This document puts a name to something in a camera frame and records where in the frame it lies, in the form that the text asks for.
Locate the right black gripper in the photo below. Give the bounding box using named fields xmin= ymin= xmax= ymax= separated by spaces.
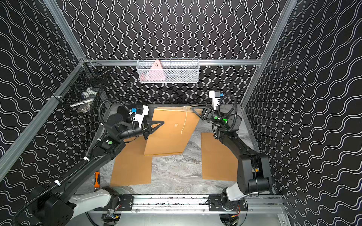
xmin=192 ymin=104 xmax=229 ymax=128

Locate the white closure string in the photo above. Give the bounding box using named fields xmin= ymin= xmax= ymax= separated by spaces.
xmin=154 ymin=105 xmax=189 ymax=135

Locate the brown file bag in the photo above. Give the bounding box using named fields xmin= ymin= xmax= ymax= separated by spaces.
xmin=144 ymin=106 xmax=199 ymax=156
xmin=201 ymin=133 xmax=238 ymax=181
xmin=110 ymin=137 xmax=152 ymax=187

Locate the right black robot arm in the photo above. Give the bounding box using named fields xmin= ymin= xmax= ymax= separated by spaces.
xmin=190 ymin=91 xmax=272 ymax=203

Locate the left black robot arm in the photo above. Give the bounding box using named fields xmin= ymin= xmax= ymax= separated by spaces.
xmin=12 ymin=99 xmax=164 ymax=226

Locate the pink triangular board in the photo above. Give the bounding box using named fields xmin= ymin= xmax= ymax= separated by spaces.
xmin=141 ymin=59 xmax=166 ymax=82

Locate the white object in black basket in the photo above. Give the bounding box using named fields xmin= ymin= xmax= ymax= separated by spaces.
xmin=70 ymin=88 xmax=98 ymax=114

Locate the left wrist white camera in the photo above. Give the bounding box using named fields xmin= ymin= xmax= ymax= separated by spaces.
xmin=129 ymin=104 xmax=149 ymax=128

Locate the white wire mesh basket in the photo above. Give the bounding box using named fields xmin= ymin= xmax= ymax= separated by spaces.
xmin=136 ymin=58 xmax=200 ymax=83

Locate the orange handled tool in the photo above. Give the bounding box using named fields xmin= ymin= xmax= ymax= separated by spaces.
xmin=94 ymin=171 xmax=100 ymax=189

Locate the black wire mesh basket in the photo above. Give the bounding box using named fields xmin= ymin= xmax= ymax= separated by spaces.
xmin=57 ymin=62 xmax=111 ymax=115

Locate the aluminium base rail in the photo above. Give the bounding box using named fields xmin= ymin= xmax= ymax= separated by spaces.
xmin=88 ymin=195 xmax=283 ymax=214

